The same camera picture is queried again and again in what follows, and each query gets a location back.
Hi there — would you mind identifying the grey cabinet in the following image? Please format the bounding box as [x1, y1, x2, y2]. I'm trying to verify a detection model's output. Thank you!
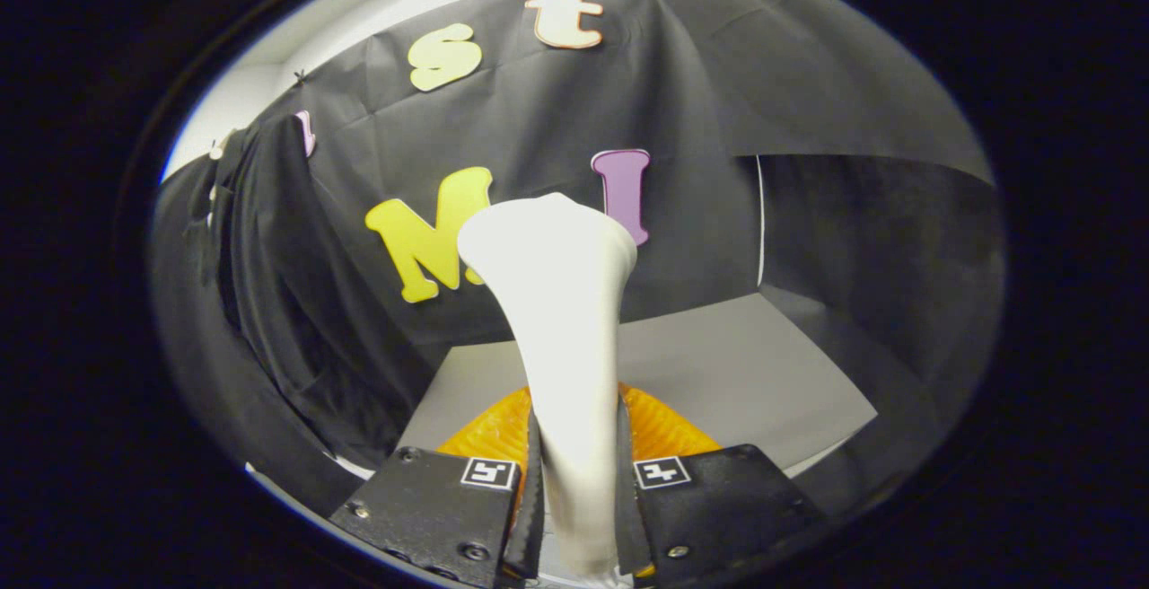
[395, 293, 879, 478]

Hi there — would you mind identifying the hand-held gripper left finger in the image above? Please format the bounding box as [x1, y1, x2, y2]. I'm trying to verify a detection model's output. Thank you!
[328, 384, 546, 589]

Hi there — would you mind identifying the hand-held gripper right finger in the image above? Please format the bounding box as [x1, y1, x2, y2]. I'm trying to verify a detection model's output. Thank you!
[615, 382, 827, 589]

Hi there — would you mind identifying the black backdrop cloth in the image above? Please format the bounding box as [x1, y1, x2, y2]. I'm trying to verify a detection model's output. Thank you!
[153, 0, 997, 518]

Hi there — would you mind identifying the white garment steamer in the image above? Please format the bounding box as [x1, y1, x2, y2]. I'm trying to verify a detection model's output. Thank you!
[458, 192, 639, 585]

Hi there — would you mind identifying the black jacket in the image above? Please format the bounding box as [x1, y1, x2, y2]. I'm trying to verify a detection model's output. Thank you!
[184, 116, 441, 473]

